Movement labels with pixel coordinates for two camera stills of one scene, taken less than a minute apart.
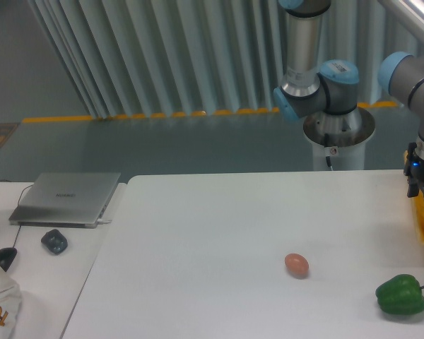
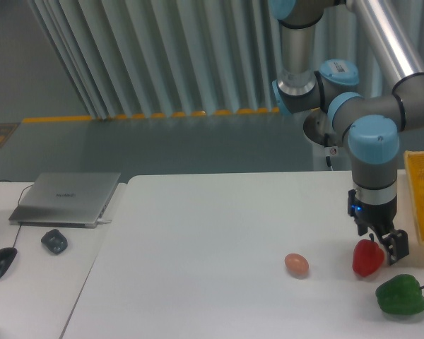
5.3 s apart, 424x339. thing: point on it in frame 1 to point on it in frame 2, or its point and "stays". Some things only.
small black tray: (55, 241) stays
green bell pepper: (401, 294) stays
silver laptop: (66, 200) stays
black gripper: (421, 173) to (380, 218)
